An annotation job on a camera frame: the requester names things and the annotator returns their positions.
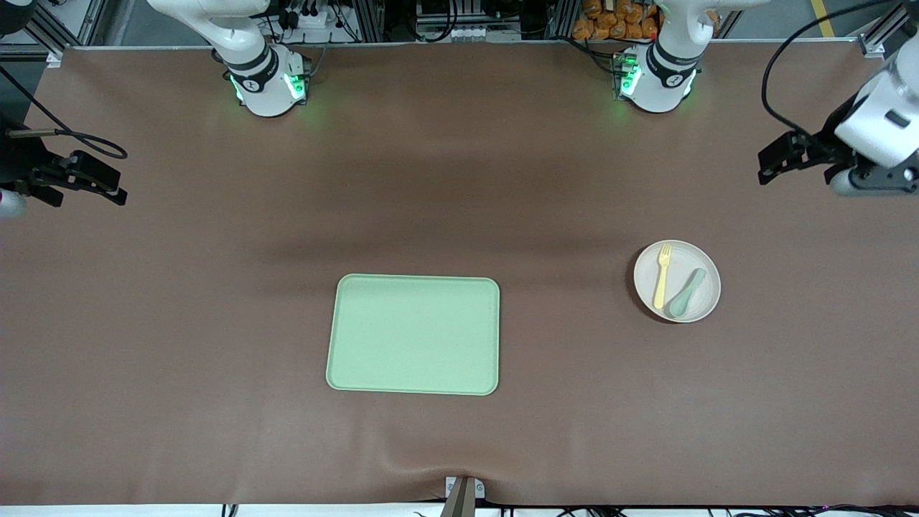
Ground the beige round plate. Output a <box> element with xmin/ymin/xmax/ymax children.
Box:
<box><xmin>633</xmin><ymin>240</ymin><xmax>722</xmax><ymax>324</ymax></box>

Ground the yellow plastic fork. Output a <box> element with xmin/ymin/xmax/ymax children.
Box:
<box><xmin>653</xmin><ymin>244</ymin><xmax>673</xmax><ymax>311</ymax></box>

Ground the green plastic spoon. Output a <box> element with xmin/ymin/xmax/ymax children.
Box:
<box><xmin>669</xmin><ymin>268</ymin><xmax>707</xmax><ymax>319</ymax></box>

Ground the brown table mat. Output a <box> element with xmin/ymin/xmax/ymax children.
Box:
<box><xmin>0</xmin><ymin>42</ymin><xmax>919</xmax><ymax>507</ymax></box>

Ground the orange bread rolls pile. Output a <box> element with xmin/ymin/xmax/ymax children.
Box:
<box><xmin>572</xmin><ymin>0</ymin><xmax>661</xmax><ymax>42</ymax></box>

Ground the white power strip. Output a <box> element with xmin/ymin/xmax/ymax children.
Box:
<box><xmin>276</xmin><ymin>7</ymin><xmax>338</xmax><ymax>31</ymax></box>

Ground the light green rectangular tray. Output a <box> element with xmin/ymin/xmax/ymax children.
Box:
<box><xmin>326</xmin><ymin>274</ymin><xmax>500</xmax><ymax>396</ymax></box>

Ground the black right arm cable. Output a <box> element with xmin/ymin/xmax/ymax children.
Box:
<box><xmin>0</xmin><ymin>66</ymin><xmax>129</xmax><ymax>160</ymax></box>

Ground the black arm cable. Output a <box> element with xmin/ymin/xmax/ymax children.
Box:
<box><xmin>0</xmin><ymin>66</ymin><xmax>129</xmax><ymax>160</ymax></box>
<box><xmin>762</xmin><ymin>0</ymin><xmax>907</xmax><ymax>137</ymax></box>

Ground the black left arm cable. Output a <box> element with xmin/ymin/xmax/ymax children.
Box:
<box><xmin>762</xmin><ymin>0</ymin><xmax>907</xmax><ymax>137</ymax></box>

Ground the aluminium frame profile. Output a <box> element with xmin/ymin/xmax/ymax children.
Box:
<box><xmin>0</xmin><ymin>0</ymin><xmax>108</xmax><ymax>62</ymax></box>
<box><xmin>858</xmin><ymin>0</ymin><xmax>919</xmax><ymax>58</ymax></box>

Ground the aluminium rack post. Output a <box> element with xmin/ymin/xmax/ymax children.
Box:
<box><xmin>355</xmin><ymin>0</ymin><xmax>388</xmax><ymax>42</ymax></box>

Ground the grey metal bracket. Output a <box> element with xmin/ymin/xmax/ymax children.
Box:
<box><xmin>445</xmin><ymin>476</ymin><xmax>486</xmax><ymax>500</ymax></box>

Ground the tan camera mount bar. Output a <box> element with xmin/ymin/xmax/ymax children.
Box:
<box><xmin>439</xmin><ymin>480</ymin><xmax>476</xmax><ymax>517</ymax></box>

